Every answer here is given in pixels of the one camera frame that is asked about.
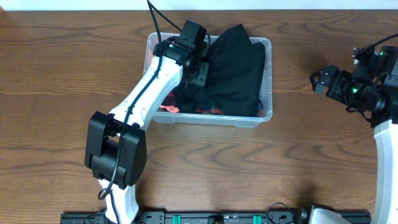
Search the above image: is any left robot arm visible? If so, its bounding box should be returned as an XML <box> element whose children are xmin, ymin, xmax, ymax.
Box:
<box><xmin>85</xmin><ymin>21</ymin><xmax>210</xmax><ymax>223</ymax></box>

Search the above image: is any black hooded garment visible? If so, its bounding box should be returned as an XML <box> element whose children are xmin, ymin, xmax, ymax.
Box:
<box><xmin>172</xmin><ymin>24</ymin><xmax>266</xmax><ymax>117</ymax></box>

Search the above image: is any red navy plaid shirt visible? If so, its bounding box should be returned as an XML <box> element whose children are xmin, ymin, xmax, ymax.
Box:
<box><xmin>161</xmin><ymin>91</ymin><xmax>265</xmax><ymax>118</ymax></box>

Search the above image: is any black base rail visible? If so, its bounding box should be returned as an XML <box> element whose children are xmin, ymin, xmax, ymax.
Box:
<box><xmin>60</xmin><ymin>202</ymin><xmax>373</xmax><ymax>224</ymax></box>

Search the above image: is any pink shirt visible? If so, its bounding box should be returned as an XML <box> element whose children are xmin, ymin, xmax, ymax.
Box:
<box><xmin>160</xmin><ymin>105</ymin><xmax>180</xmax><ymax>113</ymax></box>

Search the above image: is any clear plastic storage bin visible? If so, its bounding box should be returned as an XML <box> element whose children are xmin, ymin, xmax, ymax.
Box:
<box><xmin>153</xmin><ymin>37</ymin><xmax>272</xmax><ymax>128</ymax></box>

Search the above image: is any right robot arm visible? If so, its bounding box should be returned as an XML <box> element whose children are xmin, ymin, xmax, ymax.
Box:
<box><xmin>310</xmin><ymin>45</ymin><xmax>397</xmax><ymax>223</ymax></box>

